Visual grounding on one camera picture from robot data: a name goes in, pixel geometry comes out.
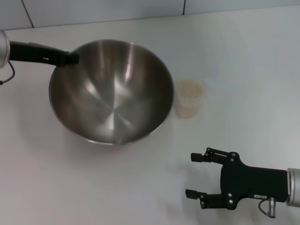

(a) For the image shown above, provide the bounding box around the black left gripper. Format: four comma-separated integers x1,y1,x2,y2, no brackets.
9,41,80,68

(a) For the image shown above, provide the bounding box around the transparent plastic measuring cup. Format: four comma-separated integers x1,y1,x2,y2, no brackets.
174,78,207,119

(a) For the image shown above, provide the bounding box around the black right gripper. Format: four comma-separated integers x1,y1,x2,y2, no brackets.
185,147,289,211

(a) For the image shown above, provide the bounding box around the right gripper cable with plug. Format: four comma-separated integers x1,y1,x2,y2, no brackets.
257,196,278,216

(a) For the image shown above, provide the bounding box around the gripper cable with plug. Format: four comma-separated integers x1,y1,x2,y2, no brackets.
0,61,16,85
257,196,278,216

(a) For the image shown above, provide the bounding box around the stainless steel mixing bowl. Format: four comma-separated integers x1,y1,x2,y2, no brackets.
48,39,175,146

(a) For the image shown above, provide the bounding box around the left gripper cable with plug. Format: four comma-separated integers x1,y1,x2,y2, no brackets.
0,61,16,85

